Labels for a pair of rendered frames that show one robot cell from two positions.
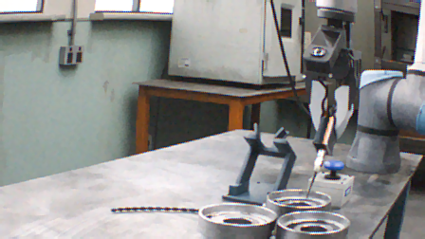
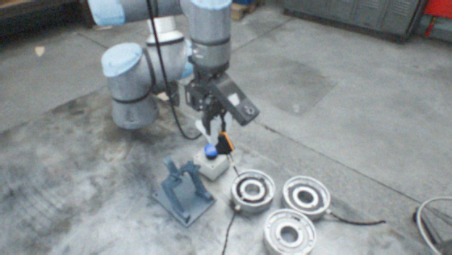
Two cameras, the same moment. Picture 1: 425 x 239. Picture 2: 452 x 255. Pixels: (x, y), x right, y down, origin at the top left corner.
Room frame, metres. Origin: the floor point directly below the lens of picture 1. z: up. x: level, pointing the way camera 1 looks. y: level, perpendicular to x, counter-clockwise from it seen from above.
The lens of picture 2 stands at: (0.85, 0.29, 1.39)
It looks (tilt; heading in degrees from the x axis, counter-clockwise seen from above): 40 degrees down; 282
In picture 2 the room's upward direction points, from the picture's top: straight up
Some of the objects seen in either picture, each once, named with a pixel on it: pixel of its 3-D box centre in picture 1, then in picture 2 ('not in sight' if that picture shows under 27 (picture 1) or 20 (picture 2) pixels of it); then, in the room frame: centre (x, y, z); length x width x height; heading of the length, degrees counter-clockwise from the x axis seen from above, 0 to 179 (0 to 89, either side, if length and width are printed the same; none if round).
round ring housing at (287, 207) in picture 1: (298, 210); (252, 191); (0.87, -0.14, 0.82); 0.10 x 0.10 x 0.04
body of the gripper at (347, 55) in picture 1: (338, 46); (210, 85); (0.99, -0.20, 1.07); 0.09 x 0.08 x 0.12; 150
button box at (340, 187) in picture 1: (331, 188); (210, 160); (1.00, -0.22, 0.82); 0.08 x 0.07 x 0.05; 152
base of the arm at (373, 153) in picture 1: (377, 146); (133, 102); (1.30, -0.39, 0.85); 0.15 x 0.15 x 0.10
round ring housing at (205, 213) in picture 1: (236, 227); (288, 236); (0.78, -0.04, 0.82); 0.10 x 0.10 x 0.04
